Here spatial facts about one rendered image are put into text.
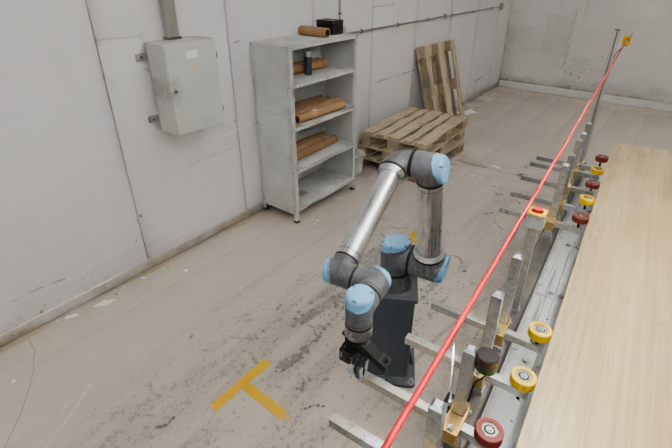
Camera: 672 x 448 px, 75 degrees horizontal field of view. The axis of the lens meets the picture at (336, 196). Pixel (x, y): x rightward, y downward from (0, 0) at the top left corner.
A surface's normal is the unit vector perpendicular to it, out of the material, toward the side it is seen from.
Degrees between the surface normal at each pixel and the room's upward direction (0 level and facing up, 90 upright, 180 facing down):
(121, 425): 0
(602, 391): 0
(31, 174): 90
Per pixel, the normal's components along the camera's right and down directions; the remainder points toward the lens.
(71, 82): 0.79, 0.29
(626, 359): 0.00, -0.89
